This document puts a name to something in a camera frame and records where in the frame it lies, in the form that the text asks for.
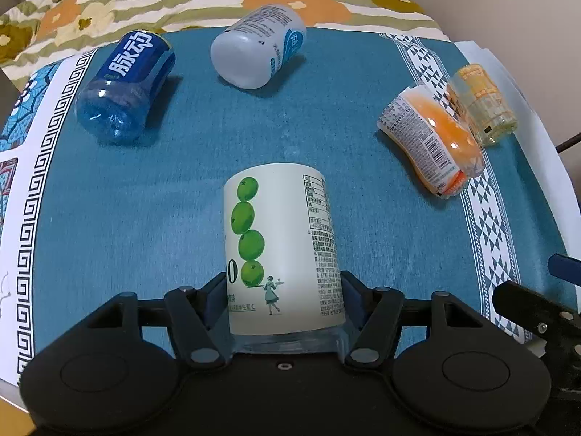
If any green apple label cup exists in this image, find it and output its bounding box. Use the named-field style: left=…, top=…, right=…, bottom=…
left=224, top=163, right=348, bottom=355

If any orange label bottle cup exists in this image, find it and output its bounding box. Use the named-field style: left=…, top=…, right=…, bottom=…
left=377, top=85, right=484, bottom=199

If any yellow label clear cup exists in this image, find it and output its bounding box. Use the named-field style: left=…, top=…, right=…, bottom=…
left=446, top=63, right=518, bottom=147

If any blue plastic bottle cup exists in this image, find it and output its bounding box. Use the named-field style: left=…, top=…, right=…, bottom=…
left=75, top=31, right=176, bottom=145

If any white translucent bottle cup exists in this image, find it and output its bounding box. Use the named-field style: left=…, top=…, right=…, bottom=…
left=210, top=4, right=306, bottom=90

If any white paper sheet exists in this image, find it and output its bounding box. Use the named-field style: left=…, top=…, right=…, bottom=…
left=456, top=40, right=581, bottom=259

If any teal patterned mat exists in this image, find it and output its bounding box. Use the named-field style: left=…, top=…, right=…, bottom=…
left=1, top=29, right=577, bottom=383

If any floral striped quilt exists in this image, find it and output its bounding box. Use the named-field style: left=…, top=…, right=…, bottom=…
left=1, top=0, right=447, bottom=90

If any black cable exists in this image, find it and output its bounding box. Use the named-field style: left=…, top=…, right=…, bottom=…
left=555, top=132, right=581, bottom=155

